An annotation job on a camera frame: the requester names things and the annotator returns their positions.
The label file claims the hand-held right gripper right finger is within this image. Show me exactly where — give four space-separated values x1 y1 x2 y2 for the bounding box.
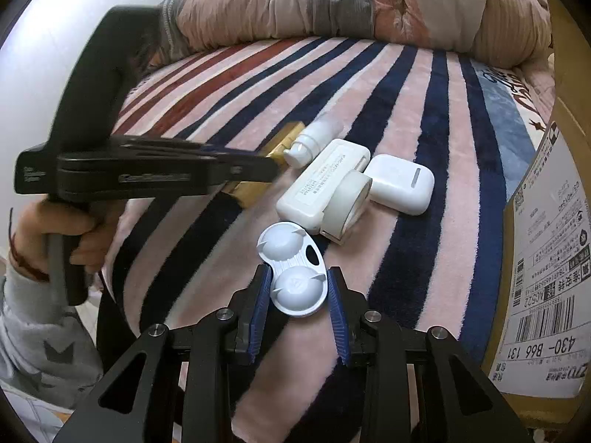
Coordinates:
327 266 535 443

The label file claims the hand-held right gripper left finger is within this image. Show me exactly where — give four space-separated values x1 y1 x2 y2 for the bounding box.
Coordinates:
54 263 274 443

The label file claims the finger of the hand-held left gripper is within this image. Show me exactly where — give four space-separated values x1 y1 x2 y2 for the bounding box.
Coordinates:
121 137 279 186

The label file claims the gold rectangular box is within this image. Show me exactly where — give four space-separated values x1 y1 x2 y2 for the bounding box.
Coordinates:
221 121 307 207

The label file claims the white contact lens case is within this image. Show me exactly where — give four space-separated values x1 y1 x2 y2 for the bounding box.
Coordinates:
257 222 326 318

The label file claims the person's left forearm grey sleeve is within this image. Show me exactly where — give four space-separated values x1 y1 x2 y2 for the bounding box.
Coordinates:
0 263 108 409

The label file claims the person's left hand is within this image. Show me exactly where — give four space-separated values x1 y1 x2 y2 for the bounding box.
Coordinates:
10 198 122 283

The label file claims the small white bottle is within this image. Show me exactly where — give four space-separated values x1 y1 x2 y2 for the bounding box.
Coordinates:
283 118 344 169

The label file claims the white rectangular device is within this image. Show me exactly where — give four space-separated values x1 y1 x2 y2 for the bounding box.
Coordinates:
276 138 371 235

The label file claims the white tape roll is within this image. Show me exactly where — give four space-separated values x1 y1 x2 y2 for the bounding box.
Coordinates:
320 169 373 245

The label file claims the striped pink blanket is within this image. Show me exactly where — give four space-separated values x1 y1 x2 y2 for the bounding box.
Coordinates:
98 36 539 443

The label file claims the white earbuds case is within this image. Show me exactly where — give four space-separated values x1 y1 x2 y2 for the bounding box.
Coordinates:
368 154 435 216

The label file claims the pink grey quilt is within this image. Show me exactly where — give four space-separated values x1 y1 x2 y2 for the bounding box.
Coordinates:
150 0 553 70

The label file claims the cardboard box with shipping label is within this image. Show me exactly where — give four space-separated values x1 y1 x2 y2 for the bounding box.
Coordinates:
480 0 591 443

